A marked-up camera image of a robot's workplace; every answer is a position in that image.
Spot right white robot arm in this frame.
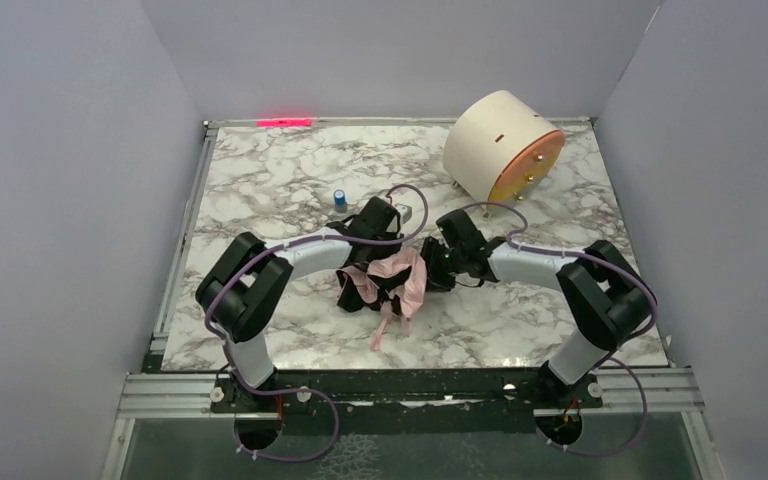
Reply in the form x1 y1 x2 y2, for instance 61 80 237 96
421 210 657 391

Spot pink folding umbrella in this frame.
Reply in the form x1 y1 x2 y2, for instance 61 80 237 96
336 247 427 351

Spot beige cylindrical umbrella stand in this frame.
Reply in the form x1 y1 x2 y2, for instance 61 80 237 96
442 90 566 214

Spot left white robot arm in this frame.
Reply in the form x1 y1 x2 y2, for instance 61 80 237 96
195 197 411 389

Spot small blue cap bottle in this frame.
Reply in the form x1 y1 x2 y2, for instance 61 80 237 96
333 189 348 213

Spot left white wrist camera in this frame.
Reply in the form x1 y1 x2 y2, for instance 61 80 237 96
393 203 413 231

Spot aluminium table frame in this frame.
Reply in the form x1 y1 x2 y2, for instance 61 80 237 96
103 118 724 479

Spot pink tape marker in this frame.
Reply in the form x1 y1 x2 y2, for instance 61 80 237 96
256 118 313 128

